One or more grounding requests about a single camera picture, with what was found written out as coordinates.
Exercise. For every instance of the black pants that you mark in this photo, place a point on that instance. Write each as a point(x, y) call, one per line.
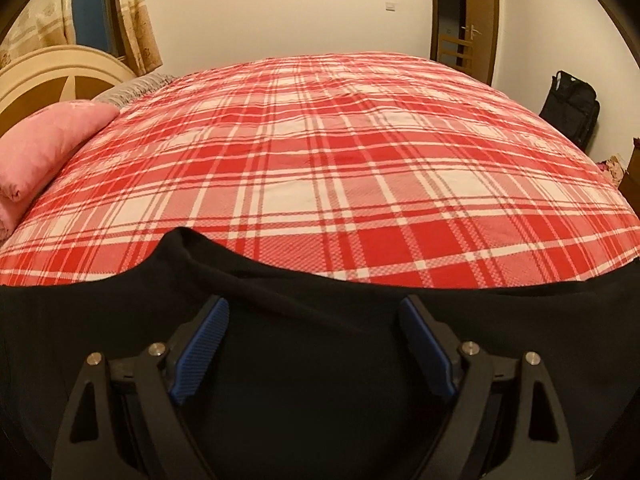
point(313, 378)

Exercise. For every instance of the window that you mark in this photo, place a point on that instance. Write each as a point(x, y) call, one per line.
point(96, 26)

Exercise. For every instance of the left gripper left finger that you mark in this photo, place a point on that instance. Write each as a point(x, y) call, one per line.
point(123, 418)

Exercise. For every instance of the beige curtain right panel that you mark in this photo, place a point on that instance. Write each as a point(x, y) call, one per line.
point(141, 50)

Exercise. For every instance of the beige curtain left panel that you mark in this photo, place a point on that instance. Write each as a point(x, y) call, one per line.
point(41, 24)

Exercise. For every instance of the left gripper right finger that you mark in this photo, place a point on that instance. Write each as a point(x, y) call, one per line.
point(496, 417)

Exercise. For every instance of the pink folded blanket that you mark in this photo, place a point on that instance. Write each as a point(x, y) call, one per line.
point(35, 150)

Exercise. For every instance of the red plaid bed sheet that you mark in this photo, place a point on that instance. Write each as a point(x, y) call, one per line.
point(372, 167)

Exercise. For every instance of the grey striped pillow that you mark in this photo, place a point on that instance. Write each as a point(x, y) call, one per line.
point(127, 92)

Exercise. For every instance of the cream wooden headboard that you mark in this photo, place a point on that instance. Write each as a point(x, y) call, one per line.
point(56, 74)

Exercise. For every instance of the brown wooden door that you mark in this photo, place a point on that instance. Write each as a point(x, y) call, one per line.
point(464, 36)

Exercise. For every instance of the black bag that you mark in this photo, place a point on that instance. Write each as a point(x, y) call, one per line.
point(572, 108)

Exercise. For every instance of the beige curtain panel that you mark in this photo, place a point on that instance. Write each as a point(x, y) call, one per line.
point(141, 50)
point(41, 24)

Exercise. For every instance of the pink floral item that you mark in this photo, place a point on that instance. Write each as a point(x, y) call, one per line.
point(613, 170)

